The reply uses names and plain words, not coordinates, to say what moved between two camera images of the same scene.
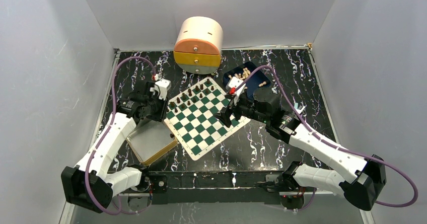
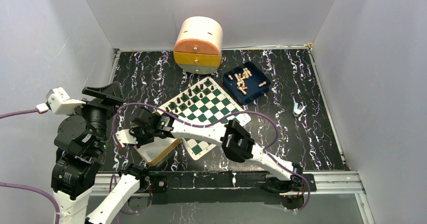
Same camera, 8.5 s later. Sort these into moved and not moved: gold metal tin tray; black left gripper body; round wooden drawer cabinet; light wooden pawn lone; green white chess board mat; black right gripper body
Moved: black right gripper body; black left gripper body
Not moved: round wooden drawer cabinet; light wooden pawn lone; green white chess board mat; gold metal tin tray
